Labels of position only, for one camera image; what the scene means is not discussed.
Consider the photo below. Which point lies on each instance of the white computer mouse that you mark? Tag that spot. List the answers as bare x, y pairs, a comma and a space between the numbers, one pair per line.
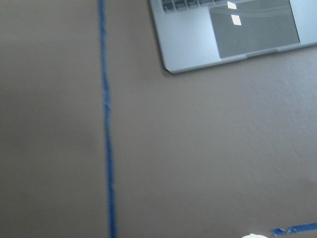
251, 235

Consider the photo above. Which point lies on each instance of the grey laptop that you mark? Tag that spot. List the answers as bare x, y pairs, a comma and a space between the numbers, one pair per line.
194, 34

